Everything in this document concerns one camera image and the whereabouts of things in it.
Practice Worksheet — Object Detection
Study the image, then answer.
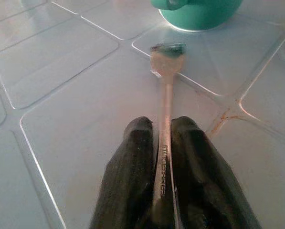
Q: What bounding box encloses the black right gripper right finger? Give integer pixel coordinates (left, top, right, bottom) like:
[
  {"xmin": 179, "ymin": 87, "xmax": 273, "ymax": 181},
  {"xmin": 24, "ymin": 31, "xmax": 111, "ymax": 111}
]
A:
[{"xmin": 170, "ymin": 116, "xmax": 263, "ymax": 229}]

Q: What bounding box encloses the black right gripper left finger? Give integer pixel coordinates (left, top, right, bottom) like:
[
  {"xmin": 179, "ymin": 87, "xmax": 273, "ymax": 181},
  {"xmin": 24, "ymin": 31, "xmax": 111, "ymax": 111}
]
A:
[{"xmin": 88, "ymin": 116, "xmax": 158, "ymax": 229}]

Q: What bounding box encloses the stainless steel fork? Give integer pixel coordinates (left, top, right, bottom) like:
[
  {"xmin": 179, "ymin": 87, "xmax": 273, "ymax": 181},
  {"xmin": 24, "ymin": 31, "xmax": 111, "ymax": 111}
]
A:
[{"xmin": 149, "ymin": 42, "xmax": 188, "ymax": 229}]

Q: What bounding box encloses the teal bowl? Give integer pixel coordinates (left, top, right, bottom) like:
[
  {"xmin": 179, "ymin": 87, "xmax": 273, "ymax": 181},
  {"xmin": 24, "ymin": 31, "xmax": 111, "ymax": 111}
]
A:
[{"xmin": 150, "ymin": 0, "xmax": 244, "ymax": 32}]

